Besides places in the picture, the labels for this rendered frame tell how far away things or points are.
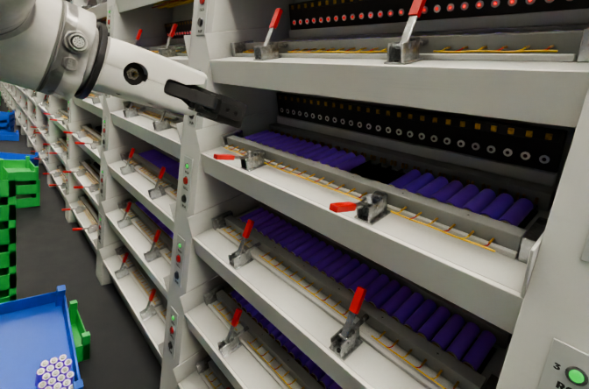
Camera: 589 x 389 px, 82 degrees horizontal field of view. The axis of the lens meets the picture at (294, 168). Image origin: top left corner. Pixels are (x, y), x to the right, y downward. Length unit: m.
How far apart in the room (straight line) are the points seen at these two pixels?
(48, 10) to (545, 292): 0.46
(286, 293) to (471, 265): 0.33
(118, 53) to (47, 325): 1.02
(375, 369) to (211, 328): 0.43
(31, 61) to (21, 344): 0.99
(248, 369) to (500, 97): 0.63
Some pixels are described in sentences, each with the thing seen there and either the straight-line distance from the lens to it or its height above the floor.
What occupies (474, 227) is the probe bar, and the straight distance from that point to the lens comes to 0.42.
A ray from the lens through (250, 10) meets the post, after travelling 0.80.
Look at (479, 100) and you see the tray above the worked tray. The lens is 0.38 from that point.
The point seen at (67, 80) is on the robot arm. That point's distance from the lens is 0.35.
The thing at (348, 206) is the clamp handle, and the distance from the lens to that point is 0.40.
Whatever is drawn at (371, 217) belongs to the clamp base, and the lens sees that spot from 0.44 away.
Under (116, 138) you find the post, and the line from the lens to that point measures 1.43.
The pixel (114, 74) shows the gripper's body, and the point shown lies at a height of 0.82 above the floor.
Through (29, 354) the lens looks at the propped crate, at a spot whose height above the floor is 0.07.
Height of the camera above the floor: 0.82
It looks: 11 degrees down
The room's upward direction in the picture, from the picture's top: 9 degrees clockwise
